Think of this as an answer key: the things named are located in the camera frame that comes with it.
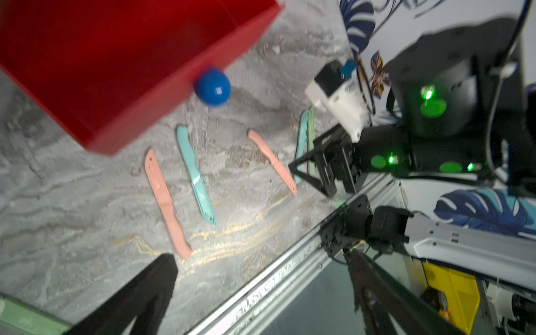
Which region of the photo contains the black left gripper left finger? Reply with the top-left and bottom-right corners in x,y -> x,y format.
66,253 -> 178,334

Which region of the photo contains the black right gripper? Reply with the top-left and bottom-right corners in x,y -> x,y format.
288,125 -> 412,198

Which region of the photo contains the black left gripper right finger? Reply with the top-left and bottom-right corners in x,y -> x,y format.
347,251 -> 463,334

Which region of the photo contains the pink fruit knife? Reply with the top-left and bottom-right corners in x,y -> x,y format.
144,148 -> 192,260
247,129 -> 297,196

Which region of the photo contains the teal fruit knife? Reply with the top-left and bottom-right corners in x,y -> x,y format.
176,126 -> 216,225
295,109 -> 309,159

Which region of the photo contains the red top drawer blue knob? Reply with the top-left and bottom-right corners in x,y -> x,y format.
1,1 -> 285,156

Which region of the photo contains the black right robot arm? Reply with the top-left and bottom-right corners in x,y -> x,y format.
289,18 -> 535,290

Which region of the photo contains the green fruit knife right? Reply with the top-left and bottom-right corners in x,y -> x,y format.
307,106 -> 317,177

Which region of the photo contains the green fruit knife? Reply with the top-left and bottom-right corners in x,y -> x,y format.
1,295 -> 72,334
307,106 -> 317,177

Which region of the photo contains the green fruit knife left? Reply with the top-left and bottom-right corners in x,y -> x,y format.
1,295 -> 72,334

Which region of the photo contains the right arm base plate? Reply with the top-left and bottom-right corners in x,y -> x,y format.
319,195 -> 373,258

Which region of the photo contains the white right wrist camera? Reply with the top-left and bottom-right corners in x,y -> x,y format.
305,60 -> 372,143

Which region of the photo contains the aluminium front rail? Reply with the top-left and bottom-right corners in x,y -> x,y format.
183,173 -> 403,335

